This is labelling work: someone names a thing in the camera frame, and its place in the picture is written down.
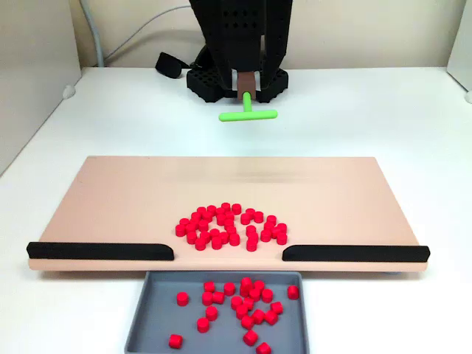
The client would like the green T-shaped pusher tool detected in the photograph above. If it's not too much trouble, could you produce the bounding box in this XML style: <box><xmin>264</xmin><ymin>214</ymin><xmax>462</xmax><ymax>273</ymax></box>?
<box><xmin>218</xmin><ymin>71</ymin><xmax>279</xmax><ymax>123</ymax></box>

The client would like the grey tray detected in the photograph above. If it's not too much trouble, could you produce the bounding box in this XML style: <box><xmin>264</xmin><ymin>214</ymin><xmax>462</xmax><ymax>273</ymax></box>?
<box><xmin>124</xmin><ymin>271</ymin><xmax>312</xmax><ymax>354</ymax></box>

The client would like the thin grey cable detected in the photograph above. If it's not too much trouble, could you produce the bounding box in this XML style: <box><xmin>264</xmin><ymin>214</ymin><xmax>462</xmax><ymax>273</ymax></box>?
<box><xmin>104</xmin><ymin>4</ymin><xmax>191</xmax><ymax>67</ymax></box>

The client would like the black foam bumper strip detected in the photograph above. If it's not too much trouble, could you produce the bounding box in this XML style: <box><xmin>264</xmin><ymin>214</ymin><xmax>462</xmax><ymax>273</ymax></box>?
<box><xmin>26</xmin><ymin>241</ymin><xmax>175</xmax><ymax>262</ymax></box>
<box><xmin>282</xmin><ymin>244</ymin><xmax>431</xmax><ymax>263</ymax></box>

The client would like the black strap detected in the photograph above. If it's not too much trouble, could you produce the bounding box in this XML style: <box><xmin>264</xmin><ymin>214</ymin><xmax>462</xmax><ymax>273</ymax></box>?
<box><xmin>154</xmin><ymin>52</ymin><xmax>191</xmax><ymax>80</ymax></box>

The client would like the thick grey cable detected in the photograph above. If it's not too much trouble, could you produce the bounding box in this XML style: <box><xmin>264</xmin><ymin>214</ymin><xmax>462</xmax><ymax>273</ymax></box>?
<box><xmin>79</xmin><ymin>0</ymin><xmax>106</xmax><ymax>68</ymax></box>

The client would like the beige board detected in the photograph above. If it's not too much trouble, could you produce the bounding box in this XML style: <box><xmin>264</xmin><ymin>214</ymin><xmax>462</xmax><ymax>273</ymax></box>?
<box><xmin>27</xmin><ymin>156</ymin><xmax>431</xmax><ymax>276</ymax></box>

